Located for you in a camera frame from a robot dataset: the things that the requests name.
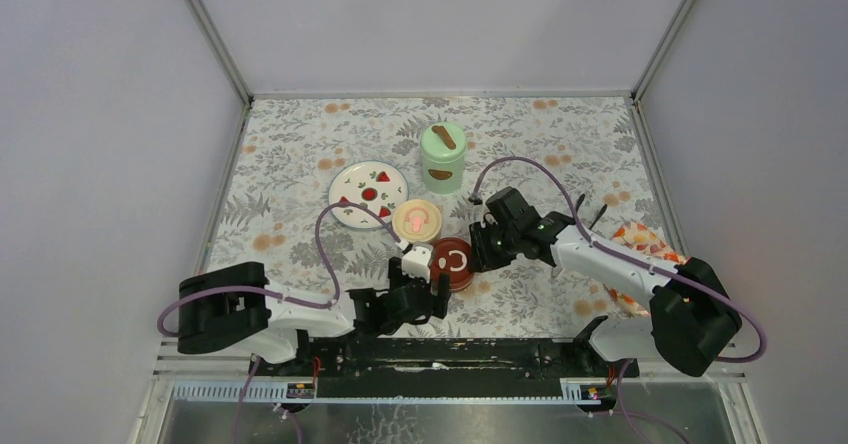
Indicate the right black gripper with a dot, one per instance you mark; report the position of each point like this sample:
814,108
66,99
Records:
482,258

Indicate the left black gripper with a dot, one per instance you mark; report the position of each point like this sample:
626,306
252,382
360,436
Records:
419,290

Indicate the steel bowl red band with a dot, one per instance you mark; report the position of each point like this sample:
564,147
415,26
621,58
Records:
460,286
406,241

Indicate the red round lid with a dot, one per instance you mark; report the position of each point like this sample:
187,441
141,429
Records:
451,255

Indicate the cream round lid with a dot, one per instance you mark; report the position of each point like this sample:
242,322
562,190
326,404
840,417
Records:
417,218

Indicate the black tongs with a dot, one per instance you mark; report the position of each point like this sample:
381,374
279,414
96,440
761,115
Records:
597,216

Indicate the green cylindrical container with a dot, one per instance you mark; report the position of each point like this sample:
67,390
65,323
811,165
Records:
443,169

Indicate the green lid with handle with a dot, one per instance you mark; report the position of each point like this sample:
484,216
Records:
443,142

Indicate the white plate with food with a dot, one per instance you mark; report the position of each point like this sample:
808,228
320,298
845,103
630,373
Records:
375,185

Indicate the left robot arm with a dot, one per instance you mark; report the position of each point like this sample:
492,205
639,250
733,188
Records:
239,308

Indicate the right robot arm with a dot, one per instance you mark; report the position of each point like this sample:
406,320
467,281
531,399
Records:
688,319

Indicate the orange floral cloth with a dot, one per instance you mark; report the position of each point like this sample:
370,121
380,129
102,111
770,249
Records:
636,236

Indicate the floral table mat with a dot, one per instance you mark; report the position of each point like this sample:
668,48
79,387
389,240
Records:
550,149

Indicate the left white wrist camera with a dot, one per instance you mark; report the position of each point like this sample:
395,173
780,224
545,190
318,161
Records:
416,261

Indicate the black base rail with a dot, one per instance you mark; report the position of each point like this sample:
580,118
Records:
529,358

